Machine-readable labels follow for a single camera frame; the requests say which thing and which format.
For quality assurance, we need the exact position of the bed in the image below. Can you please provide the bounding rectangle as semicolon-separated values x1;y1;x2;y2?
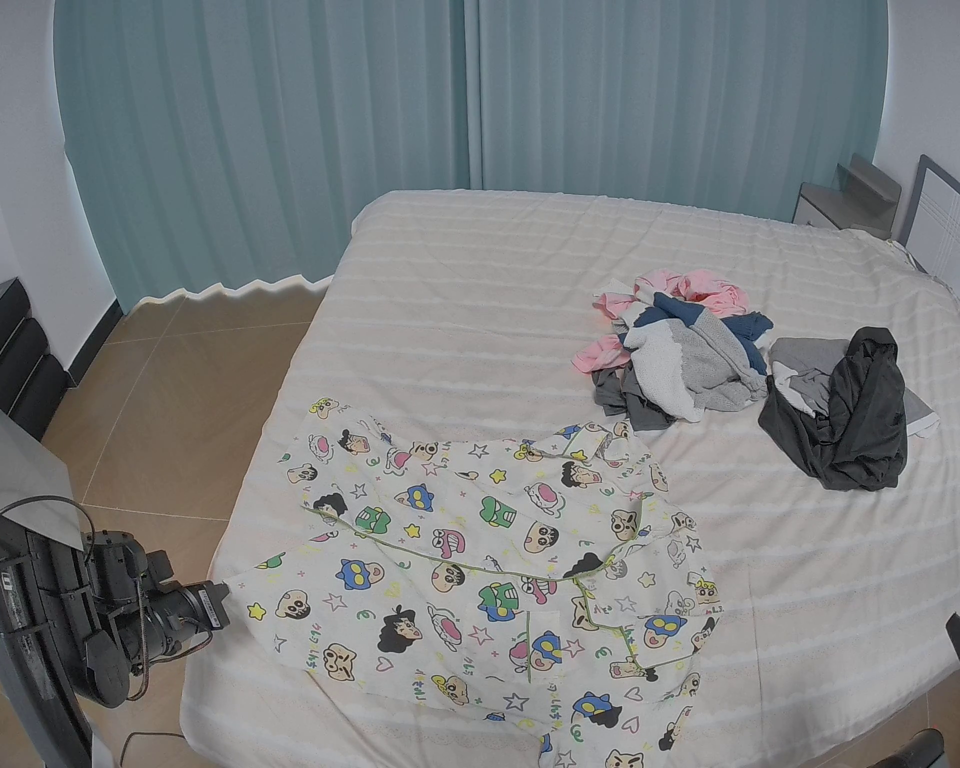
180;153;960;768

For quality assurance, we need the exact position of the white printed pyjama top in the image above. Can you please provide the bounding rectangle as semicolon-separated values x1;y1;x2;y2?
225;395;723;768

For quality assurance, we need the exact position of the black garment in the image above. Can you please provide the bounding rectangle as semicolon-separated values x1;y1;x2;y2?
757;326;911;493

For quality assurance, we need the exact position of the grey garment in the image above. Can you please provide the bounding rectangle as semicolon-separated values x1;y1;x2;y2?
768;337;941;441

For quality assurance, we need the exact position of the black chest of drawers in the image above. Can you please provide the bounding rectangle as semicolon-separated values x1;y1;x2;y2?
0;277;81;444

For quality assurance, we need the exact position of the black cable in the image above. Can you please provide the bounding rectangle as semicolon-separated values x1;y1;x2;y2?
120;730;198;768
0;493;100;543

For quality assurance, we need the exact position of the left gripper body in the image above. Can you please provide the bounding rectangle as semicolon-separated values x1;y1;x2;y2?
146;577;231;648

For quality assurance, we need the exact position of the grey bedside table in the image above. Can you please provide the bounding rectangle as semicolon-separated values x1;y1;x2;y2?
795;153;902;241

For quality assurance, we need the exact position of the blue-green curtain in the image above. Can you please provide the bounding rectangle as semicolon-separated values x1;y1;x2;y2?
56;0;481;316
461;0;891;223

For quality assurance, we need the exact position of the pile of clothes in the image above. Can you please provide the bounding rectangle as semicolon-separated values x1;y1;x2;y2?
571;267;776;435

